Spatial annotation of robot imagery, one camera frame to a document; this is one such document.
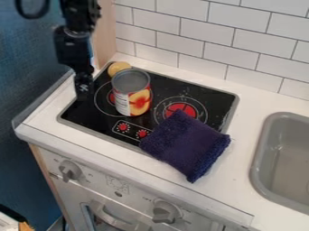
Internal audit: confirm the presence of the peach can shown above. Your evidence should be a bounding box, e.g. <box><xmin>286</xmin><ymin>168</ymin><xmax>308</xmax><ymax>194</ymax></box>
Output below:
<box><xmin>109</xmin><ymin>68</ymin><xmax>154</xmax><ymax>117</ymax></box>

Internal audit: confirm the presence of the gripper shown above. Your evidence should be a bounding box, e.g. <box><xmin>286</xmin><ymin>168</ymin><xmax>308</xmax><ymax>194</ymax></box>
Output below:
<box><xmin>52</xmin><ymin>24</ymin><xmax>97</xmax><ymax>102</ymax></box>

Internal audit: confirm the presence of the toy stove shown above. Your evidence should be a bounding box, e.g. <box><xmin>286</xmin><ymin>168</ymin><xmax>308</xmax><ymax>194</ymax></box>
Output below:
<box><xmin>55</xmin><ymin>61</ymin><xmax>242</xmax><ymax>155</ymax></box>

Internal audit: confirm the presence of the toy sink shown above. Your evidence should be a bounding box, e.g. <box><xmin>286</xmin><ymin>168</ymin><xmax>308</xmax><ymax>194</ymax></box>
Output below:
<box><xmin>248</xmin><ymin>111</ymin><xmax>309</xmax><ymax>216</ymax></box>

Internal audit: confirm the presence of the dark blue cloth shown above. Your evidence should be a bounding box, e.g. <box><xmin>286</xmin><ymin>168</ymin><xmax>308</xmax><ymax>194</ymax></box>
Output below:
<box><xmin>137</xmin><ymin>108</ymin><xmax>232</xmax><ymax>184</ymax></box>

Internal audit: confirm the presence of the yellow toy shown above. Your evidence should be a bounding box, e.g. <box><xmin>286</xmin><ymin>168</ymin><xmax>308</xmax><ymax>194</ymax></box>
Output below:
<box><xmin>106</xmin><ymin>60</ymin><xmax>133</xmax><ymax>78</ymax></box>

